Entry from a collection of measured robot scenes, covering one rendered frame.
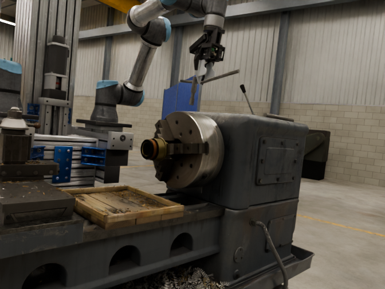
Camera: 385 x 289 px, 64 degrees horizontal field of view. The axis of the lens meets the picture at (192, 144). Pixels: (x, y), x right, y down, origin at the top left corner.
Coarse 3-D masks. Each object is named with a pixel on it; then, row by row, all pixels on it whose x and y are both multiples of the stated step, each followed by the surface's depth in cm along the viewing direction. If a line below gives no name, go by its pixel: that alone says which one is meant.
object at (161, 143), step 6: (156, 138) 120; (162, 138) 119; (144, 144) 117; (150, 144) 114; (156, 144) 115; (162, 144) 116; (144, 150) 118; (150, 150) 114; (156, 150) 115; (162, 150) 116; (144, 156) 116; (150, 156) 114; (156, 156) 115; (162, 156) 117
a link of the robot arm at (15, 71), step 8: (0, 64) 130; (8, 64) 131; (16, 64) 134; (0, 72) 130; (8, 72) 131; (16, 72) 133; (0, 80) 130; (8, 80) 131; (16, 80) 134; (8, 88) 132; (16, 88) 135
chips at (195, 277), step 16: (160, 272) 122; (176, 272) 131; (112, 288) 112; (128, 288) 112; (144, 288) 110; (160, 288) 110; (176, 288) 120; (192, 288) 111; (208, 288) 121; (224, 288) 121
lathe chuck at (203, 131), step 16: (176, 112) 126; (176, 128) 125; (192, 128) 119; (208, 128) 120; (208, 144) 117; (192, 160) 118; (208, 160) 117; (176, 176) 125; (192, 176) 118; (208, 176) 122
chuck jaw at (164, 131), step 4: (160, 120) 127; (164, 120) 129; (156, 124) 128; (160, 124) 127; (164, 124) 128; (168, 124) 129; (156, 128) 128; (160, 128) 124; (164, 128) 126; (168, 128) 128; (156, 132) 125; (160, 132) 123; (164, 132) 125; (168, 132) 126; (156, 136) 122; (160, 136) 122; (164, 136) 123; (168, 136) 125; (172, 136) 126; (168, 140) 123; (172, 140) 125; (176, 140) 127
